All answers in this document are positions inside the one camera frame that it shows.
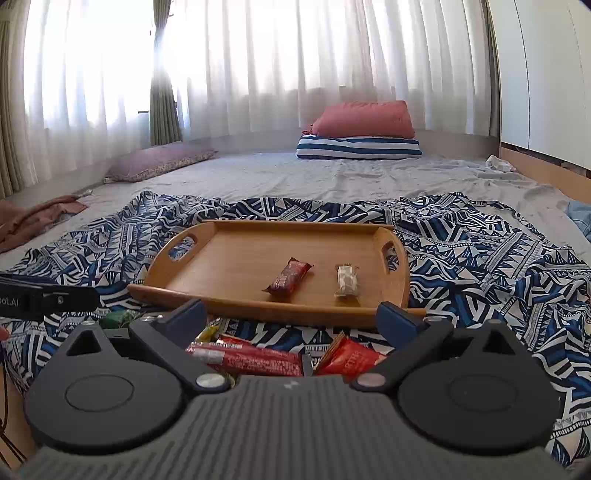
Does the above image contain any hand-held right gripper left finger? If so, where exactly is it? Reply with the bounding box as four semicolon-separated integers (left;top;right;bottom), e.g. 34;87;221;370
60;298;236;393

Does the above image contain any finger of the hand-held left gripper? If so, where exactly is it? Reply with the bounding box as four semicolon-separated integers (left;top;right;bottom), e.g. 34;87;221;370
41;284;101;319

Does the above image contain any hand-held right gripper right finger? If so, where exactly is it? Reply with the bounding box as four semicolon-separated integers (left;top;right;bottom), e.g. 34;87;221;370
348;301;532;393

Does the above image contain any yellow white snack packet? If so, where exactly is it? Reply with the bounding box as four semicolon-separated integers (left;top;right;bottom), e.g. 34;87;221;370
193;323;222;344

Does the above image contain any green snack packet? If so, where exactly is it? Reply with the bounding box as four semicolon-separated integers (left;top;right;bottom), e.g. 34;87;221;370
99;310;141;329

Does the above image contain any white snack bar packet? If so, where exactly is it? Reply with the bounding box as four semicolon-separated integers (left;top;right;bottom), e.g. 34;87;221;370
333;263;361;301

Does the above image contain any wooden tray with handles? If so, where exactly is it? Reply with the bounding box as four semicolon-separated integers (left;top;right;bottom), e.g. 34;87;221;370
127;219;428;329

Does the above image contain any long red snack stick packet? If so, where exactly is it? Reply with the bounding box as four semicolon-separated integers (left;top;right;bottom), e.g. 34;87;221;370
187;344;304;377

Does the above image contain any dark red snack bar packet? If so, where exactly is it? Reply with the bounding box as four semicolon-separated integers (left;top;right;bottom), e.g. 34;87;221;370
263;257;315;297

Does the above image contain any red biscuit packet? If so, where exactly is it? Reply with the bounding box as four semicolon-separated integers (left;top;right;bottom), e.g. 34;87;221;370
314;331;386;376

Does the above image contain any brown cloth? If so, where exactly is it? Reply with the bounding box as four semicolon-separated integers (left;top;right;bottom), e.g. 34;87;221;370
0;194;88;254

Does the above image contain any blue white patterned blanket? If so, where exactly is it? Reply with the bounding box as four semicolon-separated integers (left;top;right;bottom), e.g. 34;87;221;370
0;190;591;462

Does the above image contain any grey bed sheet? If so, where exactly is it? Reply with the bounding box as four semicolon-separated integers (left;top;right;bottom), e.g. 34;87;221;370
0;150;591;259

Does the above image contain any purple patterned pillow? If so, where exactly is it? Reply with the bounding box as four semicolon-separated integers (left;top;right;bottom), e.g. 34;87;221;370
104;142;219;184

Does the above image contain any green curtain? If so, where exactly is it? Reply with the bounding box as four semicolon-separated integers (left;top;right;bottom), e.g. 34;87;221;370
149;0;184;147
0;14;29;199

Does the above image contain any blue white striped pillow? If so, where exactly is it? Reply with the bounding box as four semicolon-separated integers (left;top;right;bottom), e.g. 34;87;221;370
295;134;423;161

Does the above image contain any red pillow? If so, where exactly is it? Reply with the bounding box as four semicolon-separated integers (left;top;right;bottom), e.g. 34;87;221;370
302;100;416;139

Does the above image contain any light blue cloth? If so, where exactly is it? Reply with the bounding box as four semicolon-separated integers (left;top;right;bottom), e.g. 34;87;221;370
564;199;591;241

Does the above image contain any white sheer curtain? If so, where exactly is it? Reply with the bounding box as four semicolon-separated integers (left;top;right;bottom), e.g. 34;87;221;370
23;0;502;153

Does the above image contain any white wardrobe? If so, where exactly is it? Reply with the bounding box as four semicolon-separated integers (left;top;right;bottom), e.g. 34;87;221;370
485;0;591;169

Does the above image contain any wooden bed frame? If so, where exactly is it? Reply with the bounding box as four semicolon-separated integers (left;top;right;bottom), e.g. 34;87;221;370
499;142;591;193

